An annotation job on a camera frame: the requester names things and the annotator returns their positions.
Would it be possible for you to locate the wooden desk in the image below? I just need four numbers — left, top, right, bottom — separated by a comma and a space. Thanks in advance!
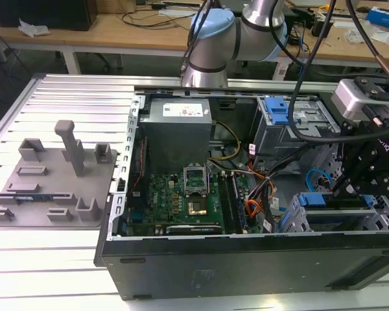
277, 5, 389, 80
0, 6, 195, 77

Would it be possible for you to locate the thick black cable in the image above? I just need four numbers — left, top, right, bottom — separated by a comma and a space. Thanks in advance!
345, 0, 389, 82
290, 0, 389, 143

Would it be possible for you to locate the locking lever wire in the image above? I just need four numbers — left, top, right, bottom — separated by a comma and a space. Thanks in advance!
206, 160, 213, 197

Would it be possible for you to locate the gray parts rack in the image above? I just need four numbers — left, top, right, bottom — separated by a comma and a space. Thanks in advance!
0, 119, 119, 227

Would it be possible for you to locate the metal socket cover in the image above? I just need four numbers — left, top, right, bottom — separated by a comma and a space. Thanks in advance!
183, 165, 208, 196

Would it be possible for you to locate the black PC case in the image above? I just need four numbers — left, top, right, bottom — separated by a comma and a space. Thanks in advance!
93, 84, 389, 301

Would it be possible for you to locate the black wire bundle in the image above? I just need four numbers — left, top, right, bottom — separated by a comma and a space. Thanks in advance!
246, 142, 312, 208

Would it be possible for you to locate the blue cardboard box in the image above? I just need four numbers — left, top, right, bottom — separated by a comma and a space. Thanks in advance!
366, 8, 389, 25

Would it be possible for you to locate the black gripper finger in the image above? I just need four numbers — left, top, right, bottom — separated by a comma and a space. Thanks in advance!
331, 120, 373, 199
346, 168, 389, 199

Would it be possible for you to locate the hanging blue cable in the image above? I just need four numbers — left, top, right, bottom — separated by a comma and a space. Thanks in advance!
293, 27, 312, 78

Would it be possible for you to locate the yellow black power cable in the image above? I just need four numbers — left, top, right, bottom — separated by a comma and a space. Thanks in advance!
210, 120, 241, 161

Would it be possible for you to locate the red yellow wire bunch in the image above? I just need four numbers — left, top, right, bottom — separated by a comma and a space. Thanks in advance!
245, 199, 265, 226

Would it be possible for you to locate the metal disk bay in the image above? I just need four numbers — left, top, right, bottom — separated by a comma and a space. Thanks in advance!
277, 192, 389, 233

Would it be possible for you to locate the RAM stick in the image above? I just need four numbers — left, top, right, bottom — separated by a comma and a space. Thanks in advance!
0, 193, 73, 203

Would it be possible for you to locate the CPU socket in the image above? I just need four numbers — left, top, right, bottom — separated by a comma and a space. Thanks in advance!
186, 200, 210, 217

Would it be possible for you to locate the blue disk data wire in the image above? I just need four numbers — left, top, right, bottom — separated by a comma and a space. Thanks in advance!
305, 168, 332, 195

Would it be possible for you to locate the green motherboard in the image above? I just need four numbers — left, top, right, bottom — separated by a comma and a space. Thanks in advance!
126, 142, 270, 236

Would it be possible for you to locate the crumpled white paper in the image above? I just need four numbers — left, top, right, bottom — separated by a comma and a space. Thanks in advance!
18, 18, 51, 36

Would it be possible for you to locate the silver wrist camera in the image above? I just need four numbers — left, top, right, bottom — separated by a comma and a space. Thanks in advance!
330, 78, 389, 122

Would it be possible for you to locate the blue plastic cage latch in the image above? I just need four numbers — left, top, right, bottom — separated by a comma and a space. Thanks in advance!
265, 97, 298, 126

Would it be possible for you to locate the thin orange wire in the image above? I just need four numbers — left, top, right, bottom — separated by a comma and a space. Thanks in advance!
262, 176, 279, 203

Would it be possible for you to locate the small black box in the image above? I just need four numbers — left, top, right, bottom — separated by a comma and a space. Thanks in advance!
312, 16, 334, 37

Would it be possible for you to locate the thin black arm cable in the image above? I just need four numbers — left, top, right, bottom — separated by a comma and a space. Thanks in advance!
180, 0, 215, 77

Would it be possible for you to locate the RAM slot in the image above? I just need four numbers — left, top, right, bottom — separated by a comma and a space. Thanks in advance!
223, 174, 239, 235
233, 174, 248, 233
218, 174, 232, 235
230, 174, 244, 234

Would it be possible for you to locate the black graphics card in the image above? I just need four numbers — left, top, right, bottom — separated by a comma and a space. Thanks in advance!
155, 223, 223, 236

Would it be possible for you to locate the large black box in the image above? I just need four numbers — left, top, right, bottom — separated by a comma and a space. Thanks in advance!
0, 0, 98, 32

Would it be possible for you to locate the clear plastic bag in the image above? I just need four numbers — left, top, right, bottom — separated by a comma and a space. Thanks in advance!
345, 27, 364, 43

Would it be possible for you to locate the metal drive cage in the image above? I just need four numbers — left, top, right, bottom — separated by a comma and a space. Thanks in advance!
251, 95, 341, 166

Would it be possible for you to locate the gray power supply unit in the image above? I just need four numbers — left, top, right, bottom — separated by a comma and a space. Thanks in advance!
138, 98, 212, 169

